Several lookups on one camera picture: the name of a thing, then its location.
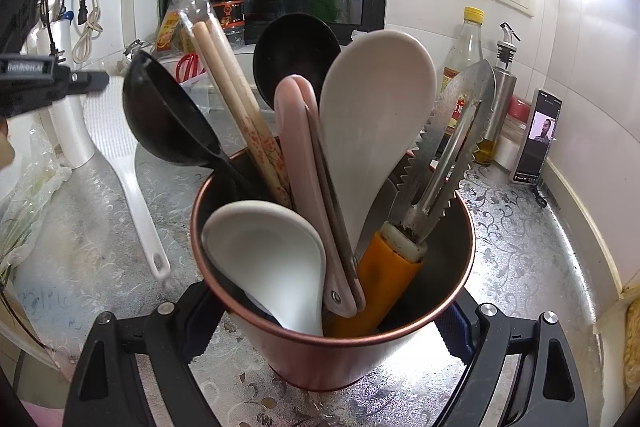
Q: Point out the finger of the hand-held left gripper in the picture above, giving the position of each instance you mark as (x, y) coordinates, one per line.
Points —
(80, 82)

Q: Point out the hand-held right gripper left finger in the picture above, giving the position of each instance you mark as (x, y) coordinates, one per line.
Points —
(185, 332)

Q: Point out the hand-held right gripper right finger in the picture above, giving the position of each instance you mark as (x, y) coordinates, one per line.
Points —
(456, 334)

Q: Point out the white dimpled rice paddle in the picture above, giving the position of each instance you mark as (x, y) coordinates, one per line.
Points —
(107, 127)

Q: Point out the black plastic ladle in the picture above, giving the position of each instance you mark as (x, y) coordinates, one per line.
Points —
(295, 57)
(165, 107)

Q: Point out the red metal utensil holder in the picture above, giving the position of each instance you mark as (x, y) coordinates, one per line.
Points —
(350, 357)

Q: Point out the white ceramic soup spoon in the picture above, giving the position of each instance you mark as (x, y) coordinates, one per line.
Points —
(270, 247)

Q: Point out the wooden chopstick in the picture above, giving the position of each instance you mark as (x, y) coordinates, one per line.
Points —
(227, 92)
(246, 92)

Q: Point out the pink folding knife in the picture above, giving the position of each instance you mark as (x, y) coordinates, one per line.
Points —
(300, 157)

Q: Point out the white plastic rice spoon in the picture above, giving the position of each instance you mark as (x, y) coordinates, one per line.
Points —
(375, 107)

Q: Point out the person's left hand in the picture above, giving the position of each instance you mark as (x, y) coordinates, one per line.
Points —
(5, 144)

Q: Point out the black power plug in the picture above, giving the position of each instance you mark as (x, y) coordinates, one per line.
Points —
(59, 58)
(82, 16)

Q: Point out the tall white cylinder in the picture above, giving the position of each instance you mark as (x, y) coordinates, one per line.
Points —
(65, 132)

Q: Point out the jars on window sill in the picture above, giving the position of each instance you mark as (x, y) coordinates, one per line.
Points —
(169, 32)

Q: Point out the clear plastic container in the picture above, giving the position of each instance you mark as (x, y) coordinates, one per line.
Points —
(205, 87)

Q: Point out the clear plastic bag with greens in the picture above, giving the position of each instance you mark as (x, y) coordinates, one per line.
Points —
(30, 207)

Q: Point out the smartphone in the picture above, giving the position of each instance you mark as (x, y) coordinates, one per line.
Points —
(537, 142)

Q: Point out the red lidded jar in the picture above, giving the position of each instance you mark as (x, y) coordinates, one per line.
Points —
(515, 132)

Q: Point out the stainless steel oil bottle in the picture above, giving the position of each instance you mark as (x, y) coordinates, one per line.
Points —
(500, 107)

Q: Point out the yellow capped vinegar bottle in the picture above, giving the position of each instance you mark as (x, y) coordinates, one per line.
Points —
(462, 52)

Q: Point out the crumpled tissue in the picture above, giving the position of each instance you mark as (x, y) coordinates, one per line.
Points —
(359, 36)

